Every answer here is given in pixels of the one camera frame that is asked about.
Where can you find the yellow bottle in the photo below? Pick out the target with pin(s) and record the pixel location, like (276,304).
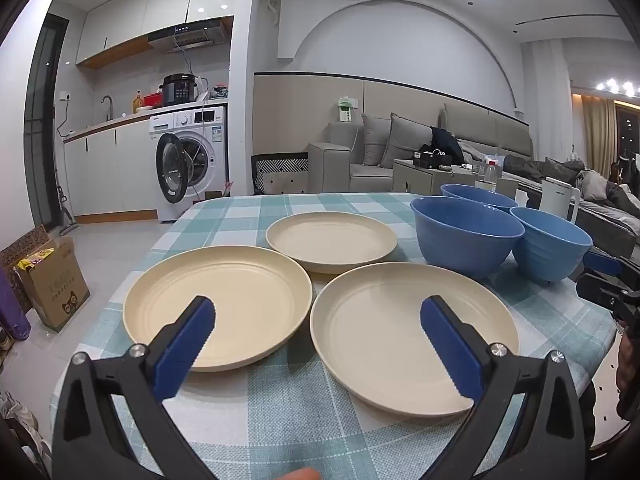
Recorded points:
(137,104)

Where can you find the blue ribbed bowl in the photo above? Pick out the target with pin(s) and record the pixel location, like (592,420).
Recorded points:
(475,196)
(465,240)
(550,250)

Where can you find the grey sofa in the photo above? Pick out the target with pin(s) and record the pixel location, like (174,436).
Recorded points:
(330,160)

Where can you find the grey sofa pillow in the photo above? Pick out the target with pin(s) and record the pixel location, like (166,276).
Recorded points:
(405,142)
(372,140)

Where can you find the grey side cabinet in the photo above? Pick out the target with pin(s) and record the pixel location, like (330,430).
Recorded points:
(420,180)

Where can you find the beige curtain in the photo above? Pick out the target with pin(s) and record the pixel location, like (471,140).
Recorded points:
(600,130)

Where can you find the cream round plate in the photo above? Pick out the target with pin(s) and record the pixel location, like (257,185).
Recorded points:
(380,320)
(330,240)
(240,290)

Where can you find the printed cardboard box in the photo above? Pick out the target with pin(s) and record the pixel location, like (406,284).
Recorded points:
(57,290)

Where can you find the teal white checked tablecloth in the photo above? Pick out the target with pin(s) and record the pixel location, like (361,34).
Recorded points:
(240,220)

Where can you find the white wall box green pack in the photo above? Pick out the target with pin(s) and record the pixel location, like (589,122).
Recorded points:
(346,109)

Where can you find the small red cardboard box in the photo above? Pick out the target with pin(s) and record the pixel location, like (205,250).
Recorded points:
(217,192)

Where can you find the clear plastic bottle red cap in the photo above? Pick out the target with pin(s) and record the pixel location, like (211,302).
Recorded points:
(492,175)

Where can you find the purple rolled mat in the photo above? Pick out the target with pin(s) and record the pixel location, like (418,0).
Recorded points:
(11,310)

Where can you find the brown patterned cardboard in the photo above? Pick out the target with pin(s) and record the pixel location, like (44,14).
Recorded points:
(22,247)

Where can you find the steel range hood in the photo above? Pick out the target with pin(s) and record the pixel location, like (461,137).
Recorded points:
(192,35)

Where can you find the white upper kitchen cabinets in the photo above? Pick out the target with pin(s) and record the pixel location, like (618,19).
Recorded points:
(150,5)

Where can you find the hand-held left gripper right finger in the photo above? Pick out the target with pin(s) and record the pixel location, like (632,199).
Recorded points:
(450,345)

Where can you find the person's left hand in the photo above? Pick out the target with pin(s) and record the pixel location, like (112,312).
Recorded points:
(302,475)

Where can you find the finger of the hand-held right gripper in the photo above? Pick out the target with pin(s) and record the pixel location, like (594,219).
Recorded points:
(602,261)
(597,290)

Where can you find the white lower kitchen cabinets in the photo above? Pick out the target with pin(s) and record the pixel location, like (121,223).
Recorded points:
(110,170)

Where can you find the dark glass door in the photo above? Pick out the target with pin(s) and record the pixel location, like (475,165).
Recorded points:
(42,120)

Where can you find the floor mop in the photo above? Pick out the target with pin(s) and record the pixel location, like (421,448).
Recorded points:
(65,210)

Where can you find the white sneakers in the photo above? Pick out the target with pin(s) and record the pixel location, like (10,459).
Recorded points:
(15,410)

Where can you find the black box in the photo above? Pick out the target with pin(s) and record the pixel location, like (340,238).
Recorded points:
(432,159)

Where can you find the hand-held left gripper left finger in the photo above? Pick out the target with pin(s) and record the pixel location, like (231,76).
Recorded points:
(187,345)

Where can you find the white kitchen cabinets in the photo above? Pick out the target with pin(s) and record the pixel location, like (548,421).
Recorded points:
(110,170)
(150,5)

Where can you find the white electric kettle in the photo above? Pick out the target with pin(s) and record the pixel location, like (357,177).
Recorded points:
(557,200)

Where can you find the black jacket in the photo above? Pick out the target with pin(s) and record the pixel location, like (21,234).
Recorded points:
(447,145)

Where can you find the kitchen faucet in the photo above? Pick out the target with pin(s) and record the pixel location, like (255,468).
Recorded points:
(108,105)

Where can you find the black pressure cooker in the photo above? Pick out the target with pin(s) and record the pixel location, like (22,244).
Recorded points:
(177,91)

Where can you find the white washing machine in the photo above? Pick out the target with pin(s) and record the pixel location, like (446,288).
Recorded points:
(210,160)

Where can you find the brown shoes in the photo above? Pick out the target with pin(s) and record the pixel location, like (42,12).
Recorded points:
(6,345)

